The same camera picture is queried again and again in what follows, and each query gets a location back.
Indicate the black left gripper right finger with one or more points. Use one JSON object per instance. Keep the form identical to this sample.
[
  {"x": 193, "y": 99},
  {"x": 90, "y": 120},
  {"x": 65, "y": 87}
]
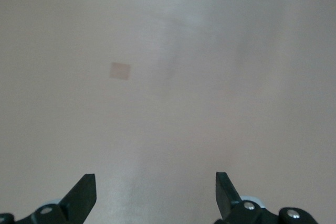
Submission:
[{"x": 231, "y": 208}]

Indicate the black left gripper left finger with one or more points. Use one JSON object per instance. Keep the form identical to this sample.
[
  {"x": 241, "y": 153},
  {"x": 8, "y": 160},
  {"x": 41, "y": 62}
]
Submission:
[{"x": 78, "y": 203}]

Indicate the small brown tape square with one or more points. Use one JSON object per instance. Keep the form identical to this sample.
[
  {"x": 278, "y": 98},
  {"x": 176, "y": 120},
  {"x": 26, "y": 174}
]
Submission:
[{"x": 120, "y": 71}]

